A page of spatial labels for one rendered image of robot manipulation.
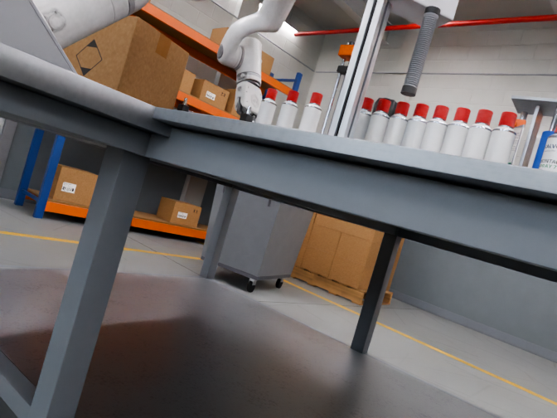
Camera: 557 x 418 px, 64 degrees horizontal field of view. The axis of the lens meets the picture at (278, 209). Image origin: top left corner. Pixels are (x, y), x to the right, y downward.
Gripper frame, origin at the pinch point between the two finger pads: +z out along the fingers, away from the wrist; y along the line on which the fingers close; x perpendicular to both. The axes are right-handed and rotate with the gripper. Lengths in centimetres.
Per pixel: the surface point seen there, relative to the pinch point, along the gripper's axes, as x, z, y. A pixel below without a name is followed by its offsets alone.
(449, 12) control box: -67, -13, -6
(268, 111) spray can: -9.6, -3.5, -1.4
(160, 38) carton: 8.4, -20.1, -31.3
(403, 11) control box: -57, -16, -10
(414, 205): -73, 45, -61
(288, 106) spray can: -17.8, -2.7, -2.4
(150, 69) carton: 11.6, -11.1, -31.7
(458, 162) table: -79, 42, -65
